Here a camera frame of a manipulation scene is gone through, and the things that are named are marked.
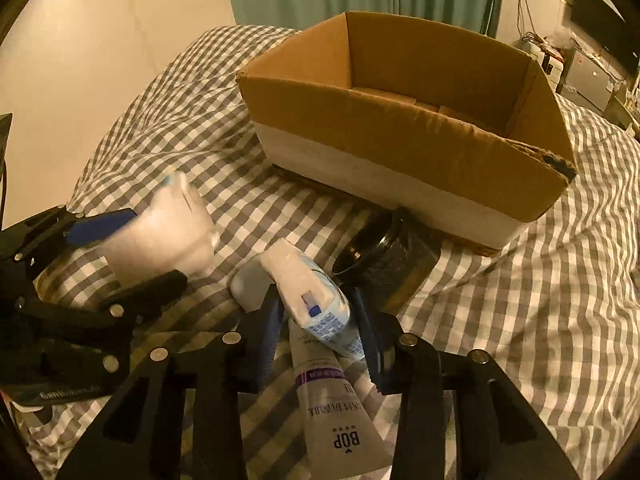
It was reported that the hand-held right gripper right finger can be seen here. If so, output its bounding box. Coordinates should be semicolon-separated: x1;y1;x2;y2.
350;287;581;480

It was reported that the brown cardboard box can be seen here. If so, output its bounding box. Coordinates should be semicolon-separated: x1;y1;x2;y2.
235;10;578;259

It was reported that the small white soap bar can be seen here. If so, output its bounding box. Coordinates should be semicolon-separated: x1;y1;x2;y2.
229;259;277;312

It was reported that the white tube with purple band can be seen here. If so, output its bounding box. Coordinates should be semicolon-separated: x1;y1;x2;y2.
287;317;394;480

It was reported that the white plastic jar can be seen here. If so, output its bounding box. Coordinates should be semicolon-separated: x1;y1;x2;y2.
101;171;219;292

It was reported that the black television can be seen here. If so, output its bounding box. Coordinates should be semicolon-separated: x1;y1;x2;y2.
569;0;640;75

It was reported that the white bottle with blue label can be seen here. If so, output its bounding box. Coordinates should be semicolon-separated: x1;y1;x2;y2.
260;238;367;361

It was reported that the dark glass jar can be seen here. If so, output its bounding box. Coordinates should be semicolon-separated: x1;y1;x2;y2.
330;207;442;315

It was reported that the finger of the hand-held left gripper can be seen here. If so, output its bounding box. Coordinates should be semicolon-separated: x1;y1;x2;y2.
90;269;189;326
0;205;139;267

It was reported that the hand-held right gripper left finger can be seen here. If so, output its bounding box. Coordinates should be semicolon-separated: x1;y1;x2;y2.
56;284;287;480

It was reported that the white mini fridge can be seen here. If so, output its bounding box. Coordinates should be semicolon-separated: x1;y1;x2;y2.
561;46;617;112

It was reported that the grey checked blanket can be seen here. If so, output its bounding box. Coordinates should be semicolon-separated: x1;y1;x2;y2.
24;24;640;480

